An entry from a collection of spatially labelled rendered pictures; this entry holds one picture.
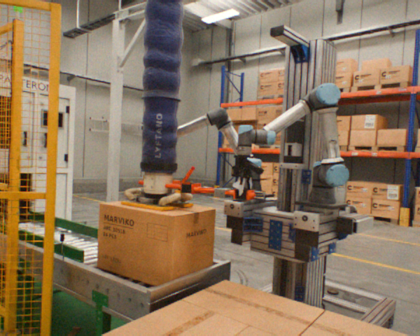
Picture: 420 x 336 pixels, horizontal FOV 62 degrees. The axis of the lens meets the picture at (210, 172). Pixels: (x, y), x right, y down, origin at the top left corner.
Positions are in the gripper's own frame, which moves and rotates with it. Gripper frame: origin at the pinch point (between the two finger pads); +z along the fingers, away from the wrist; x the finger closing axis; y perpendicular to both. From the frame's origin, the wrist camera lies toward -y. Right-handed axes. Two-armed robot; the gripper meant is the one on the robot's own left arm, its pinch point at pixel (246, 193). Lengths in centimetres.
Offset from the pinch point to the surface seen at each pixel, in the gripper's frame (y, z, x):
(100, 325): 66, 77, 35
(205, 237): 30.3, 29.6, -9.7
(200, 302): 12, 54, 20
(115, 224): 75, 24, 20
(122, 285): 48, 50, 37
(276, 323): -27, 54, 17
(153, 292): 28, 48, 36
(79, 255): 104, 48, 23
